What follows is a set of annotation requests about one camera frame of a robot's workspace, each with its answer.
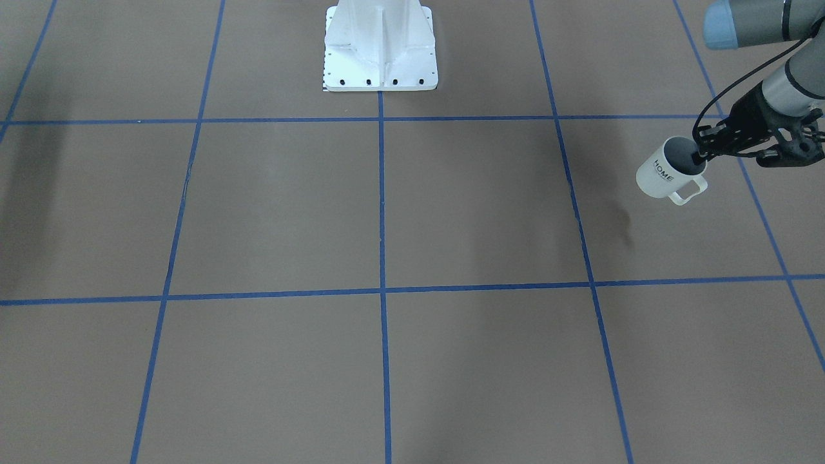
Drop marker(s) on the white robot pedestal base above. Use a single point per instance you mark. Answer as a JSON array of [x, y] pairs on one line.
[[379, 46]]

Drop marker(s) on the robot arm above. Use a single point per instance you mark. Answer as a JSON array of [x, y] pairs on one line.
[[798, 84]]

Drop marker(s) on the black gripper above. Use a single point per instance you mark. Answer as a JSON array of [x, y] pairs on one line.
[[751, 118]]

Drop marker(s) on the white mug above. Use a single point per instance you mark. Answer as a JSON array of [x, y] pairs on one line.
[[674, 171]]

